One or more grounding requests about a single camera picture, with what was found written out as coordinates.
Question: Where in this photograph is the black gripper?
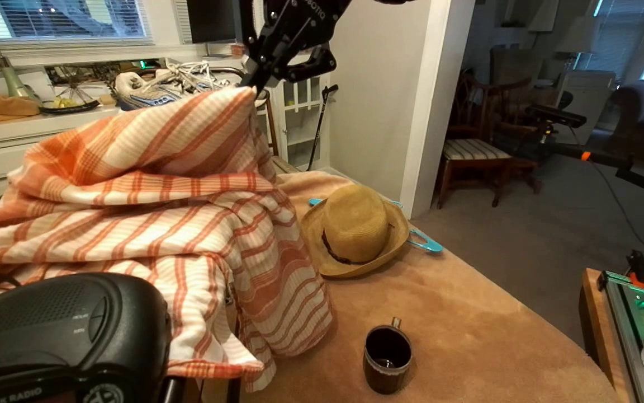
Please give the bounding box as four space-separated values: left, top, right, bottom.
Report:
238 0 352 95

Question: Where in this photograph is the woven straw hat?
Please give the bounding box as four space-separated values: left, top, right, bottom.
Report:
302 183 412 280

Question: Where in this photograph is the orange white striped tea towel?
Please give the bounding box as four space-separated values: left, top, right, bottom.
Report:
0 86 337 395

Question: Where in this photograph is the dark brown ceramic mug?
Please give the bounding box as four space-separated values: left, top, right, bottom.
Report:
363 316 415 396

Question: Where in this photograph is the white glass door cabinet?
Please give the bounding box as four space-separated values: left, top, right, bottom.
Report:
206 51 336 172

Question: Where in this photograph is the black walking cane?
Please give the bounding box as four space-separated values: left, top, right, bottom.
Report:
307 83 340 171

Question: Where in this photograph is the white sneaker with laces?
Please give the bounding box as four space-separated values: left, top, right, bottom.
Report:
156 59 247 95

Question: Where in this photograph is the white sneaker with blue stripes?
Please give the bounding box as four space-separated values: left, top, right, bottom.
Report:
112 69 189 112

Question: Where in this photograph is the teal clothes hanger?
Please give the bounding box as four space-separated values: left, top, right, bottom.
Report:
307 195 445 255

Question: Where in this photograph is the dark plate with food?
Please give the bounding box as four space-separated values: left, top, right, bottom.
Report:
38 95 102 117

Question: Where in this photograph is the white framed window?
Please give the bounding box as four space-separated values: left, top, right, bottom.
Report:
0 0 152 42

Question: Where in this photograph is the green glass lamp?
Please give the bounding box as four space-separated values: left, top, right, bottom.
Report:
0 0 38 101

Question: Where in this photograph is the black portable radio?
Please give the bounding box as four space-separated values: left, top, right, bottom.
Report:
0 273 174 403

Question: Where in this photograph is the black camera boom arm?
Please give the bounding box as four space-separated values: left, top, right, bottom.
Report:
518 96 644 203

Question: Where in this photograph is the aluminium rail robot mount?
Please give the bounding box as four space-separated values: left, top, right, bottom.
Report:
596 266 644 403

